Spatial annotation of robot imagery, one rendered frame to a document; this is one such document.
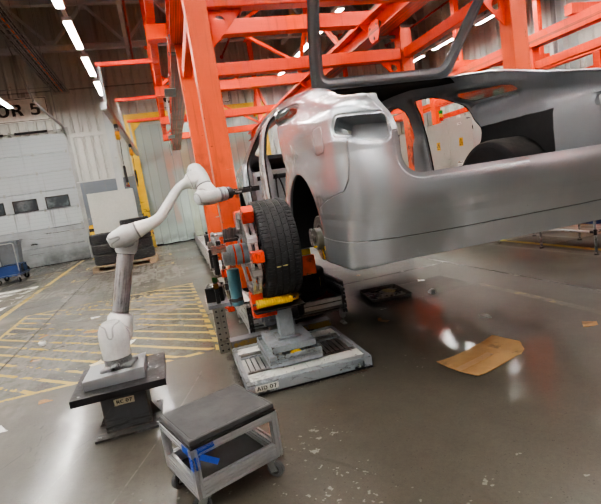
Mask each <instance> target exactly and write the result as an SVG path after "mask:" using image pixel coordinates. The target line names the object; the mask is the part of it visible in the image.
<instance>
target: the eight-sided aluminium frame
mask: <svg viewBox="0 0 601 504"><path fill-rule="evenodd" d="M237 218H238V219H240V221H241V224H242V227H243V230H244V234H245V237H246V242H247V246H248V251H249V257H250V252H251V251H252V247H251V245H254V247H255V251H256V250H259V248H258V240H257V235H256V234H255V230H254V227H253V224H252V223H248V225H249V228H250V231H251V234H252V235H249V233H248V230H247V227H246V224H243V223H242V220H241V218H240V212H237V213H235V221H236V229H237V228H238V225H237ZM257 265H258V267H255V264H253V263H251V258H250V263H245V264H241V267H242V269H243V272H244V276H245V279H246V283H247V288H248V290H250V291H251V293H252V294H253V295H255V294H259V293H262V291H263V289H262V281H263V269H262V266H261V263H259V264H257ZM246 267H248V269H249V272H250V276H251V279H252V281H249V278H248V274H247V271H246ZM256 277H258V284H257V283H256Z"/></svg>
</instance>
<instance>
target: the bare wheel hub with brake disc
mask: <svg viewBox="0 0 601 504"><path fill-rule="evenodd" d="M312 235H315V237H316V244H314V243H313V246H317V247H316V248H315V249H317V250H318V252H319V254H320V256H321V258H322V259H323V260H327V259H326V251H325V248H324V246H325V243H324V237H323V231H322V226H321V222H320V218H319V216H316V217H315V220H314V229H313V230H312ZM312 235H311V236H312ZM322 249H323V250H324V254H325V259H324V255H323V250H322Z"/></svg>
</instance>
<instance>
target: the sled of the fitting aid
mask: <svg viewBox="0 0 601 504"><path fill-rule="evenodd" d="M257 344H258V348H259V349H260V351H261V353H262V354H263V356H264V358H265V359H266V361H267V363H268V364H269V366H270V368H271V369H275V368H279V367H283V366H287V365H291V364H295V363H299V362H303V361H307V360H311V359H315V358H319V357H323V351H322V346H321V345H320V344H319V343H318V342H317V341H316V344H315V345H311V346H306V347H302V348H298V349H294V350H290V351H286V352H282V353H278V354H273V353H272V352H271V350H270V349H269V347H268V346H267V344H266V343H265V341H264V340H263V338H262V336H261V337H257Z"/></svg>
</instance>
